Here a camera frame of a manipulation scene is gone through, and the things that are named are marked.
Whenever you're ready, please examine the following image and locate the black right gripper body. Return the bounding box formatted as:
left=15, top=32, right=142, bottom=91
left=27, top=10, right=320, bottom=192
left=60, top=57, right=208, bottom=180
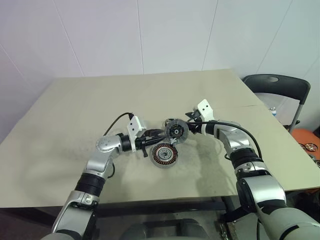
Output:
left=184, top=111, right=204, bottom=137

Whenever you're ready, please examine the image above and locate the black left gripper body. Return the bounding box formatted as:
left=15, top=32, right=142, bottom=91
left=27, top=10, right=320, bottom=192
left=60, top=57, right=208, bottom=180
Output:
left=135, top=129, right=151, bottom=159

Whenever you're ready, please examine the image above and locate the grey motor housing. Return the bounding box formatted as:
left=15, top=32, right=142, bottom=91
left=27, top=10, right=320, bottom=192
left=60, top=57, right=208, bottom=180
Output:
left=149, top=142, right=179, bottom=170

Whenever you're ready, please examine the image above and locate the black folding chair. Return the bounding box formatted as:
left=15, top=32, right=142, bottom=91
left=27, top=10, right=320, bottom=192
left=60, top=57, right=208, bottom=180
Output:
left=242, top=74, right=312, bottom=135

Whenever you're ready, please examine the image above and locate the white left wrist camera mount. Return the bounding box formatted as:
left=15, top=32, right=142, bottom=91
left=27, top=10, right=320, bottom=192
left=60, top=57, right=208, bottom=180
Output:
left=126, top=115, right=147, bottom=153

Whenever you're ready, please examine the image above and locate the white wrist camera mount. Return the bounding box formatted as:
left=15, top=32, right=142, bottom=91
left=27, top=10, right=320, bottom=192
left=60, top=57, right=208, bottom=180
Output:
left=126, top=115, right=147, bottom=153
left=196, top=98, right=216, bottom=124

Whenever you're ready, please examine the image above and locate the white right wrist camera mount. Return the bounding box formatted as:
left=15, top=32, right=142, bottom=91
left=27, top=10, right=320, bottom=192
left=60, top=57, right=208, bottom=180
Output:
left=196, top=98, right=216, bottom=124

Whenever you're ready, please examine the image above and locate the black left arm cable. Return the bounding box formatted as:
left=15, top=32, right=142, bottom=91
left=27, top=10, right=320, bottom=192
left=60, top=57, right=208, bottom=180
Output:
left=103, top=112, right=135, bottom=180

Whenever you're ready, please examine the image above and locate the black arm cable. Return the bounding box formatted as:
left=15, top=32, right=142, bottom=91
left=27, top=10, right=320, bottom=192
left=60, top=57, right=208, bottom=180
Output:
left=103, top=112, right=135, bottom=180
left=189, top=119, right=263, bottom=161

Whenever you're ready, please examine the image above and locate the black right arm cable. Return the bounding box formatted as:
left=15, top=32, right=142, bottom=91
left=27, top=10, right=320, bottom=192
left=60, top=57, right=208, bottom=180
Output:
left=189, top=119, right=263, bottom=161

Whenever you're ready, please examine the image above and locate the black metal table frame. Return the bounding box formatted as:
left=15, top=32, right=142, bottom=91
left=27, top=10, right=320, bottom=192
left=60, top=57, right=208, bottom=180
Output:
left=58, top=193, right=251, bottom=226

